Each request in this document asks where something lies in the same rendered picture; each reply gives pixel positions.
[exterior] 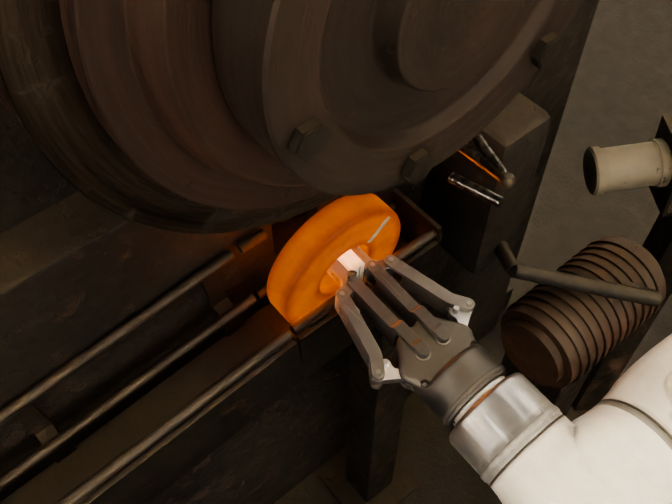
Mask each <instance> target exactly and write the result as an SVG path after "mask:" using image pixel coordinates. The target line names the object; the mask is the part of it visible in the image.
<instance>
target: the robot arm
mask: <svg viewBox="0 0 672 504"><path fill-rule="evenodd" d="M327 273H328V274H329V275H330V276H331V277H332V278H333V279H334V280H335V281H336V282H337V283H338V284H339V285H340V287H341V288H340V289H338V290H337V291H336V297H335V309H336V311H337V313H338V314H339V316H340V318H341V320H342V322H343V324H344V325H345V327H346V329H347V331H348V333H349V334H350V336H351V338H352V340H353V342H354V344H355V345H356V347H357V349H358V351H359V353H360V355H361V356H362V358H363V360H364V362H365V364H366V365H367V368H368V375H369V382H370V386H371V387H372V388H373V389H380V388H381V387H382V385H383V384H389V383H400V384H401V385H402V386H403V387H404V388H406V389H409V390H411V391H413V392H415V393H416V394H417V395H418V396H419V397H420V399H421V400H422V401H423V402H424V403H425V405H426V406H427V407H428V408H429V409H430V410H431V411H432V412H433V413H434V414H435V415H436V416H437V418H438V419H439V420H440V421H441V422H442V423H443V424H444V425H445V426H449V427H453V426H455V427H454V428H453V430H452V431H451V433H450V436H449V441H450V443H451V444H452V445H453V447H454V448H455V449H456V450H457V451H458V452H459V453H460V454H461V455H462V456H463V457H464V459H465V460H466V461H467V462H468V463H469V464H470V465H471V466H472V467H473V468H474V470H475V471H476V472H477V473H478V474H479V475H480V477H481V479H482V480H483V481H484V482H486V483H487V484H488V485H489V486H490V487H491V489H492V490H493V491H494V492H495V494H496V495H497V496H498V498H499V499H500V501H501V503H502V504H672V334H671V335H669V336H668V337H666V338H665V339H663V340H662V341H661V342H659V343H658V344H657V345H656V346H654V347H653V348H652V349H650V350H649V351H648V352H647V353H646V354H644V355H643V356H642V357H641V358H640V359H639V360H637V361H636V362H635V363H634V364H633V365H632V366H631V367H630V368H628V369H627V370H626V371H625V372H624V373H623V375H622V376H621V377H620V378H619V379H618V380H617V381H616V382H615V383H614V384H613V386H612V387H611V389H610V390H609V392H608V393H607V394H606V395H605V396H604V397H603V398H602V399H601V400H600V401H599V402H598V404H596V405H595V406H594V407H593V408H592V409H590V410H589V411H587V412H586V413H585V414H583V415H581V416H580V417H578V418H576V419H575V420H573V421H572V422H571V421H570V420H569V419H568V418H567V417H566V416H565V415H563V414H562V413H561V412H560V409H559V408H558V407H557V406H556V405H553V404H552V403H551V402H550V401H549V400H548V399H547V398H546V397H545V396H544V395H543V394H542V393H541V392H540V391H539V390H538V389H537V388H536V387H535V386H534V385H533V384H532V383H531V382H530V381H529V380H528V379H527V378H526V377H525V376H524V375H523V374H521V373H519V372H516V373H513V374H511V375H509V376H507V377H506V378H505V376H506V368H505V367H504V366H503V365H502V364H501V363H500V362H499V361H498V360H497V359H496V358H495V357H494V356H493V355H492V354H491V353H490V352H489V351H488V350H487V349H486V348H485V347H484V346H482V345H481V344H479V343H478V342H477V341H476V340H475V338H474V336H473V333H472V330H471V329H470V328H469V327H468V323H469V319H470V316H471V314H472V311H473V309H474V306H475V302H474V301H473V300H472V299H470V298H467V297H464V296H460V295H457V294H453V293H451V292H450V291H448V290H447V289H445V288H444V287H442V286H440V285H439V284H437V283H436V282H434V281H433V280H431V279H430V278H428V277H426V276H425V275H423V274H422V273H420V272H419V271H417V270H415V269H414V268H412V267H411V266H409V265H408V264H406V263H404V262H403V261H401V260H400V259H398V258H397V257H395V256H393V255H387V256H386V257H385V259H382V260H373V259H371V258H370V257H369V256H368V255H367V254H366V253H365V252H364V251H363V250H362V249H361V248H360V247H359V246H356V247H354V248H352V249H350V250H348V251H347V252H345V253H344V254H343V255H341V256H340V257H339V258H338V259H337V260H336V261H335V262H334V263H333V264H332V265H331V266H330V268H329V269H328V270H327ZM363 275H364V276H365V277H364V283H365V284H364V283H363V282H362V281H361V280H363ZM366 282H367V283H368V284H369V285H370V286H371V287H372V288H373V289H374V290H375V291H376V292H377V293H378V294H379V295H380V296H381V297H382V298H383V299H384V300H385V301H386V303H387V304H388V305H389V306H390V307H391V308H392V309H393V310H394V311H395V312H396V313H397V314H398V315H399V316H400V317H401V318H402V319H403V320H404V321H405V322H406V323H405V322H404V321H402V320H399V319H398V318H397V317H396V316H395V315H394V314H393V313H392V312H391V311H390V310H389V309H388V308H387V307H386V306H385V305H384V304H383V303H382V302H381V300H380V299H379V298H378V297H377V296H376V295H375V294H374V293H373V292H372V291H371V290H370V289H369V288H368V287H367V286H366ZM405 290H406V291H407V292H409V293H410V294H412V295H414V296H415V297H417V298H418V299H420V300H421V301H423V302H424V303H426V304H427V305H429V306H430V307H432V308H433V309H435V310H437V311H438V312H440V313H442V314H444V315H446V316H448V318H449V320H446V319H442V318H438V317H434V316H433V315H432V314H431V313H430V312H429V311H428V310H427V309H426V308H425V307H424V306H422V305H419V304H418V303H417V302H416V301H415V300H414V299H413V298H412V297H411V296H410V295H409V294H408V293H407V292H406V291H405ZM356 306H357V307H358V308H359V309H360V311H361V312H362V313H363V314H364V315H365V316H366V317H367V318H368V319H369V320H370V321H371V322H372V323H373V324H374V325H375V326H376V328H377V329H378V330H379V331H380V332H381V333H382V334H383V335H384V336H385V337H386V338H387V340H388V342H389V344H390V345H391V346H392V347H393V348H394V350H395V355H396V364H397V368H394V367H393V366H392V364H391V362H390V361H389V360H388V359H383V356H382V353H381V350H380V348H379V346H378V344H377V343H376V341H375V339H374V337H373V335H372V334H371V332H370V330H369V328H368V327H367V325H366V323H365V321H364V320H363V318H362V316H361V314H360V312H359V311H358V309H357V307H356Z"/></svg>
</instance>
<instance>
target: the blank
mask: <svg viewBox="0 0 672 504"><path fill-rule="evenodd" d="M400 229H401V225H400V220H399V217H398V215H397V214H396V213H395V212H394V211H393V210H392V209H391V208H390V207H389V206H388V205H387V204H386V203H384V202H383V201H382V200H381V199H380V198H379V197H378V196H376V195H375V194H372V193H368V194H363V195H351V196H344V197H341V198H339V199H337V200H335V201H333V202H332V203H330V204H328V205H327V206H325V207H324V208H322V209H321V210H320V211H318V212H317V213H316V214H314V215H313V216H312V217H311V218H310V219H309V220H307V221H306V222H305V223H304V224H303V225H302V226H301V227H300V228H299V229H298V230H297V231H296V232H295V233H294V235H293V236H292V237H291V238H290V239H289V241H288V242H287V243H286V244H285V246H284V247H283V249H282V250H281V252H280V253H279V255H278V256H277V258H276V260H275V262H274V264H273V266H272V268H271V270H270V273H269V276H268V280H267V295H268V299H269V301H270V303H271V304H272V305H273V306H274V307H275V308H276V309H277V310H278V311H279V313H280V314H281V315H282V316H283V317H284V318H285V319H286V320H287V321H288V322H289V323H291V324H293V323H294V322H296V321H297V320H298V319H300V318H301V317H303V316H304V315H306V314H307V313H309V312H310V311H311V310H313V309H314V308H316V307H317V306H319V305H320V304H322V303H323V302H325V301H326V300H327V299H329V298H330V297H332V296H333V295H335V294H336V291H337V290H338V289H340V288H341V287H340V285H339V284H338V283H337V282H336V281H335V280H334V279H333V278H332V277H331V276H330V275H329V274H328V273H327V270H328V269H329V268H330V266H331V265H332V264H333V263H334V262H335V261H336V260H337V259H338V258H339V257H340V256H341V255H343V254H344V253H345V252H347V251H348V250H350V249H352V248H354V247H356V246H359V247H360V248H361V249H362V250H363V251H364V252H365V253H366V254H367V255H368V256H369V257H370V258H371V259H373V260H382V259H385V257H386V256H387V255H392V253H393V251H394V249H395V247H396V245H397V242H398V239H399V235H400Z"/></svg>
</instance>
